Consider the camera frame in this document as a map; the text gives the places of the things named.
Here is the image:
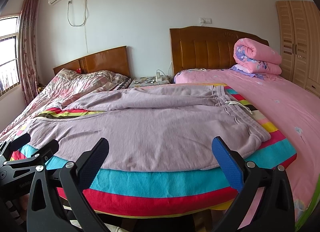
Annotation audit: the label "lilac sweatpants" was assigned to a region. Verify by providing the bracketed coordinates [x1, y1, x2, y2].
[26, 85, 271, 172]

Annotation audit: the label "floral red curtain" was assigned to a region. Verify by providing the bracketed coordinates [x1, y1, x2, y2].
[17, 0, 39, 105]

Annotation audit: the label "floral satin quilt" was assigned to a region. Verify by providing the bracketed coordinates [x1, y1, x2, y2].
[1, 69, 131, 141]

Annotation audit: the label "rainbow striped blanket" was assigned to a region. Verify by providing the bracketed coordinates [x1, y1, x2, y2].
[10, 82, 298, 219]

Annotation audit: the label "pink floral bed sheet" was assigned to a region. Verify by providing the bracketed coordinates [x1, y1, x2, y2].
[174, 69, 319, 231]

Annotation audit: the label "left wooden headboard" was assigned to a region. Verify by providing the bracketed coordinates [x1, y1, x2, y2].
[53, 46, 130, 77]

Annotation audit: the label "wooden headboard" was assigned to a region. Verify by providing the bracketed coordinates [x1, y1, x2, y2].
[170, 26, 269, 75]
[53, 46, 130, 77]

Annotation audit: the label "cluttered nightstand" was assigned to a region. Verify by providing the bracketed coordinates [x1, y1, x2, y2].
[129, 75, 170, 88]

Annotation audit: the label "white charger on nightstand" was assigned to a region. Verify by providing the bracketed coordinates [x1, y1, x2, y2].
[156, 69, 167, 82]

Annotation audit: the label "rolled pink quilt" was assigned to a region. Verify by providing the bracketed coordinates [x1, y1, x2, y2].
[231, 38, 282, 80]

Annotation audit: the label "right wooden headboard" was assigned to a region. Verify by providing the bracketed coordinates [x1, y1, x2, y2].
[170, 26, 269, 75]

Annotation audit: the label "light wooden wardrobe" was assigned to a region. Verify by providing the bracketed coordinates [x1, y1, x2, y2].
[276, 0, 319, 96]

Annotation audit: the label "air conditioner power cable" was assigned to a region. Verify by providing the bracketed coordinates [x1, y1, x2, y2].
[67, 0, 89, 55]

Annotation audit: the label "white wall socket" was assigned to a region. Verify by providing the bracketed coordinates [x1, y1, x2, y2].
[200, 18, 212, 24]

